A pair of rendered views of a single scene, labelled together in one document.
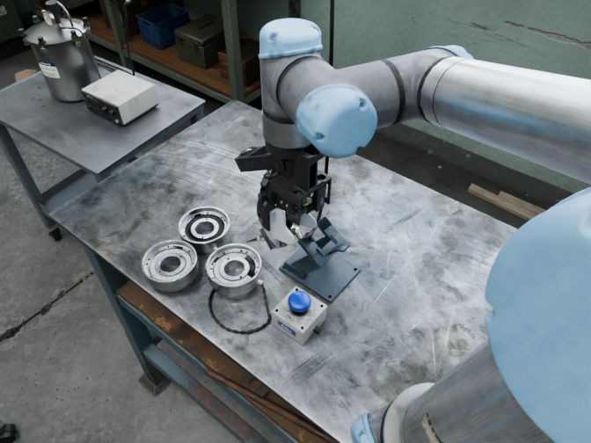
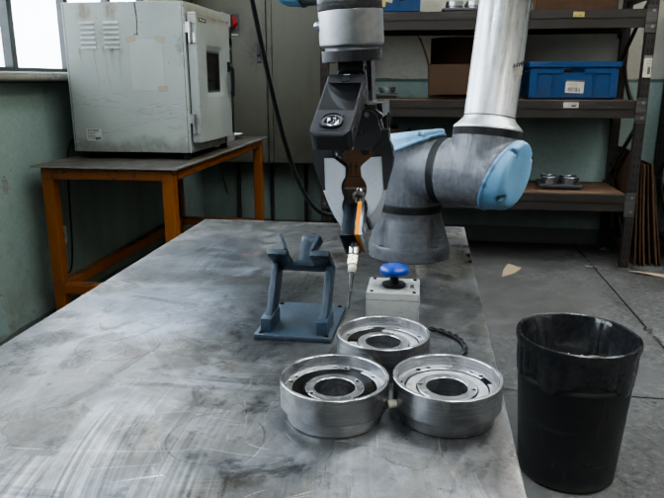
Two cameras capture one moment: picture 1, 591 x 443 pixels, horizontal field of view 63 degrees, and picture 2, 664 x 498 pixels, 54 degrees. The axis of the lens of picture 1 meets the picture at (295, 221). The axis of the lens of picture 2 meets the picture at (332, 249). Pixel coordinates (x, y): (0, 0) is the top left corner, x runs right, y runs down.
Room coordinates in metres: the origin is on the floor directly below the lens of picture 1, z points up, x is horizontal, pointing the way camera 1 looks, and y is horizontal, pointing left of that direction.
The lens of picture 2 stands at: (0.97, 0.69, 1.12)
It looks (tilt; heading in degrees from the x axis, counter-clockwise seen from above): 15 degrees down; 240
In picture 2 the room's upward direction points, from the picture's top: straight up
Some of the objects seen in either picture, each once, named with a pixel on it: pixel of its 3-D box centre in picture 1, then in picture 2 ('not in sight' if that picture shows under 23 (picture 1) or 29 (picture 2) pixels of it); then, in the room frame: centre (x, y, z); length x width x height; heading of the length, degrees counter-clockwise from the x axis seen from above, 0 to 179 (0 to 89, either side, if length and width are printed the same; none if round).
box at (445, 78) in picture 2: not in sight; (458, 67); (-1.83, -2.58, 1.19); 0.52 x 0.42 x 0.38; 142
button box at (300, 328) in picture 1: (302, 316); (393, 298); (0.47, -0.01, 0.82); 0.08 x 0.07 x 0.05; 52
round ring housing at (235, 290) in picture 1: (234, 271); (382, 348); (0.57, 0.12, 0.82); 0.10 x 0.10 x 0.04
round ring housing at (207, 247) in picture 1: (205, 230); (334, 394); (0.68, 0.19, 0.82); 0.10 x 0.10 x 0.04
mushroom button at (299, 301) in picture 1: (299, 306); (393, 282); (0.47, -0.01, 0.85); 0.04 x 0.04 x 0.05
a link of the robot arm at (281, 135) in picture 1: (291, 123); (348, 32); (0.55, 0.01, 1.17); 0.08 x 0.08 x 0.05
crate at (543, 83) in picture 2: not in sight; (567, 80); (-2.36, -2.18, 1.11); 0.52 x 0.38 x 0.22; 142
